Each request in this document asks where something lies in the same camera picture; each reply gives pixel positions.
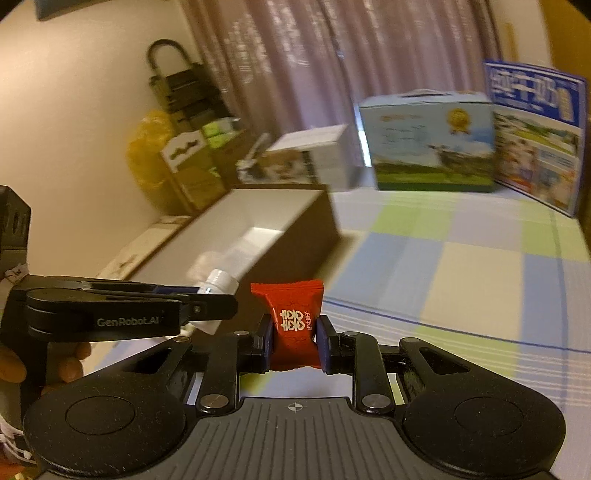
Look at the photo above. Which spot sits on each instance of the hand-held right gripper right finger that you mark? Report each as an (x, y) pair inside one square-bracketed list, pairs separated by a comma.
[(324, 346)]

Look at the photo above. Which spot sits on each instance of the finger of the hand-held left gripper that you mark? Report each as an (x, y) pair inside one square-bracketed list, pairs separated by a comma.
[(210, 308), (115, 285)]

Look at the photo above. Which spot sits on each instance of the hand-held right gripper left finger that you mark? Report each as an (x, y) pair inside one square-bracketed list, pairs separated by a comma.
[(265, 344)]

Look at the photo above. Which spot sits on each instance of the red candy packet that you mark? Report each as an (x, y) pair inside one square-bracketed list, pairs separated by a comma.
[(295, 323)]

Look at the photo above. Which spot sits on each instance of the brown cardboard shoe box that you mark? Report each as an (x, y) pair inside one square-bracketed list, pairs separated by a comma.
[(304, 221)]

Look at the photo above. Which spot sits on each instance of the person's left hand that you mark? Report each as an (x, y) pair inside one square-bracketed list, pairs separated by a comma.
[(74, 362)]

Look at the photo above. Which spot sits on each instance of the yellow plastic bag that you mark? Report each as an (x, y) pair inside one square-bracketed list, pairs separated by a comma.
[(145, 157)]

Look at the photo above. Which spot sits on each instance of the white plastic toy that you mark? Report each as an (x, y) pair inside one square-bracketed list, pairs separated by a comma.
[(251, 159)]

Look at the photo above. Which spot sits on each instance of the green tissue packs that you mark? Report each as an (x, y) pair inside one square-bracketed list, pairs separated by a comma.
[(221, 131)]

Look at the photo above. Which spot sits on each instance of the white printed box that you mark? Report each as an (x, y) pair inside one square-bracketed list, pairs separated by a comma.
[(318, 157)]

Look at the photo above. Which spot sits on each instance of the black rack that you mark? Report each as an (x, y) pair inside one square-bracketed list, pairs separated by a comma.
[(184, 87)]

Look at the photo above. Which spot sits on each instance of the pink curtain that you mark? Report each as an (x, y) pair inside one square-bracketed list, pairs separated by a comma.
[(323, 60)]

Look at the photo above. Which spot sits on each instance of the blue milk carton box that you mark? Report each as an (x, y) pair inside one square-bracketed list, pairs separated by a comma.
[(535, 138)]

